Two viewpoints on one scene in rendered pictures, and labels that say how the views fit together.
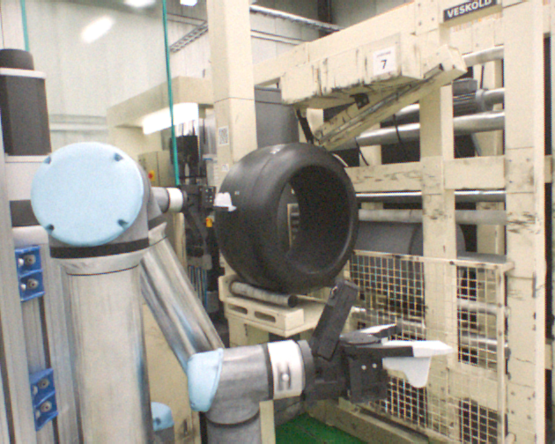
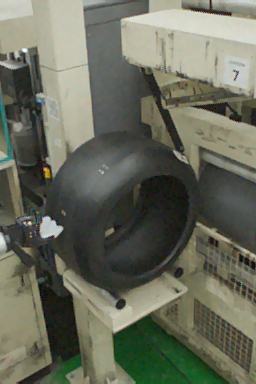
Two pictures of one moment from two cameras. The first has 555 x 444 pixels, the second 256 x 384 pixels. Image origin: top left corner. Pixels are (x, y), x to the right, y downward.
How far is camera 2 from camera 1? 0.83 m
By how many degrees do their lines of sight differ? 28
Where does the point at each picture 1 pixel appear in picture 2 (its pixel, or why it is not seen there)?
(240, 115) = (70, 89)
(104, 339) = not seen: outside the picture
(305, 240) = (145, 208)
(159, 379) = (8, 319)
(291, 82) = (132, 39)
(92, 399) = not seen: outside the picture
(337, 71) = (184, 55)
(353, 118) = (204, 94)
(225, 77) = (51, 46)
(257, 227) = (83, 254)
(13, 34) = not seen: outside the picture
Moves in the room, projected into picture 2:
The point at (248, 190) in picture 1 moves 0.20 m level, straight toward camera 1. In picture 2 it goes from (74, 218) to (68, 255)
